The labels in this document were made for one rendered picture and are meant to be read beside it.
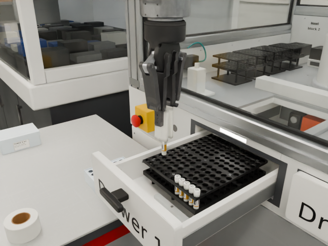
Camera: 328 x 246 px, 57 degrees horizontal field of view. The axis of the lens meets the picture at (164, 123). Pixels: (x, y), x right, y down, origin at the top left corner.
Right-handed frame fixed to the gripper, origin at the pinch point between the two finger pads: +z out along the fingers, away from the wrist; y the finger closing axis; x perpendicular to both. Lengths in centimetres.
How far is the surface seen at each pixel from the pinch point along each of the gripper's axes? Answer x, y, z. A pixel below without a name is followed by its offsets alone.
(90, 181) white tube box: -22.6, 1.4, 22.4
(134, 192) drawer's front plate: 2.8, 13.4, 7.8
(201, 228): 14.3, 9.3, 13.2
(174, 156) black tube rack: -0.3, -5.1, 10.4
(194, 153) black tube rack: 3.1, -8.5, 10.3
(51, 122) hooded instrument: -75, -26, 28
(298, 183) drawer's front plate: 26.1, -8.1, 9.1
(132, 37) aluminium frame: -31.9, -29.6, -10.7
